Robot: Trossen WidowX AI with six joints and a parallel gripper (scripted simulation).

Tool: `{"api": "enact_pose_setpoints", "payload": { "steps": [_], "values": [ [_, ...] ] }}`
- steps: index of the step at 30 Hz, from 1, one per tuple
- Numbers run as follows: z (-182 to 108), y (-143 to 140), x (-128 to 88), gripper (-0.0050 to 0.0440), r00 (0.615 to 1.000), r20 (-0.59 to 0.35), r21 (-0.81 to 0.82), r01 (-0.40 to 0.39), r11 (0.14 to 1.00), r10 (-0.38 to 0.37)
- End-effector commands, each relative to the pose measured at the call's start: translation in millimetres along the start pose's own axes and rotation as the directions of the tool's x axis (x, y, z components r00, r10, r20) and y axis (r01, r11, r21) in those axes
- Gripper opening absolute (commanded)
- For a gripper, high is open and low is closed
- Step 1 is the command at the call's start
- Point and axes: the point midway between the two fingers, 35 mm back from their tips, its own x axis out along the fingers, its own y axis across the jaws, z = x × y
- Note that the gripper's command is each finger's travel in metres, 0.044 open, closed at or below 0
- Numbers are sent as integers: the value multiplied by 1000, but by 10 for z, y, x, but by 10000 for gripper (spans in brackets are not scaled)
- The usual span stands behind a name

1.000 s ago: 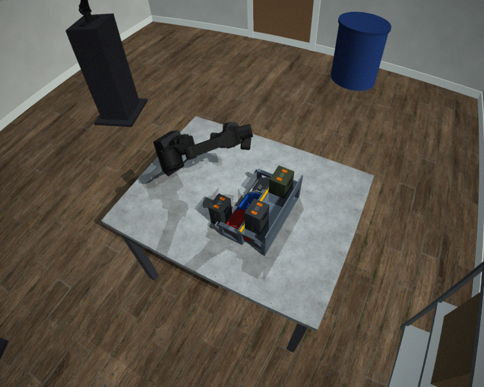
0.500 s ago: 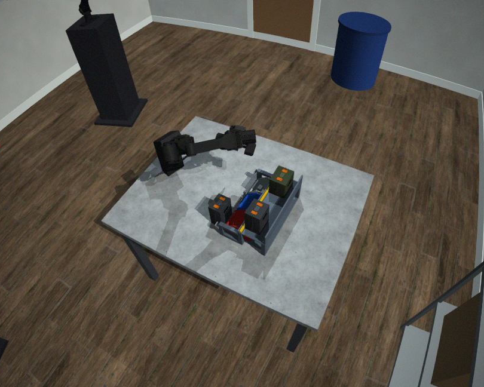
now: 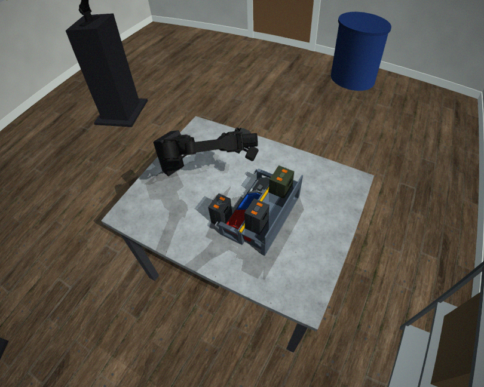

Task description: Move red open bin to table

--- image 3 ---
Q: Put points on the olive green tool case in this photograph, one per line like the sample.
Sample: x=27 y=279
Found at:
x=281 y=181

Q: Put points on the blue open bin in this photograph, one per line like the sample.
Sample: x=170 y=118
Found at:
x=247 y=200

